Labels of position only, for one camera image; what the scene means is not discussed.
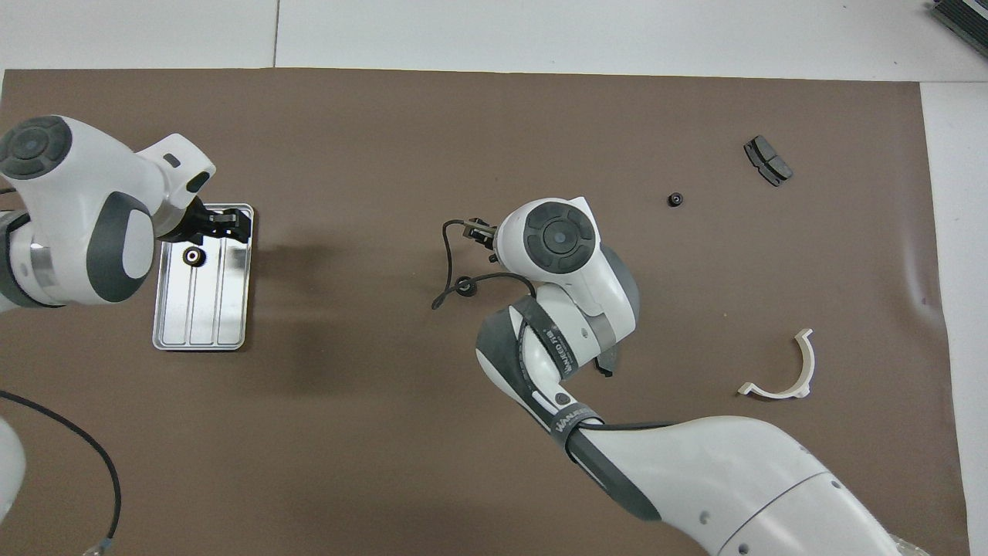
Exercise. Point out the dark ribbed box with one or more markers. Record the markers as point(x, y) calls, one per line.
point(965, 17)

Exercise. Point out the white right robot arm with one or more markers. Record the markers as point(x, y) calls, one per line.
point(695, 479)

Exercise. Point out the white curved plastic bracket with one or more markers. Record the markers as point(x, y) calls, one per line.
point(809, 363)

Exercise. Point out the short dark brake pad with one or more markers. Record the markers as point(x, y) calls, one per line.
point(768, 161)

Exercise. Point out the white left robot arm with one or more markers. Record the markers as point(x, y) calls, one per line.
point(69, 201)

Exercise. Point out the brown table mat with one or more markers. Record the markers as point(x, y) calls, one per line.
point(502, 139)

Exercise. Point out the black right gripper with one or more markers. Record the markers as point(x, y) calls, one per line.
point(486, 235)

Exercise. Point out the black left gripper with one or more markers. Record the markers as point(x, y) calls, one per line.
point(189, 228)

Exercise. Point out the long dark brake pad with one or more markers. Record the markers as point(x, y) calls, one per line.
point(606, 369)

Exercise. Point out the silver metal tray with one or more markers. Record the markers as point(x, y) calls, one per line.
point(224, 309)

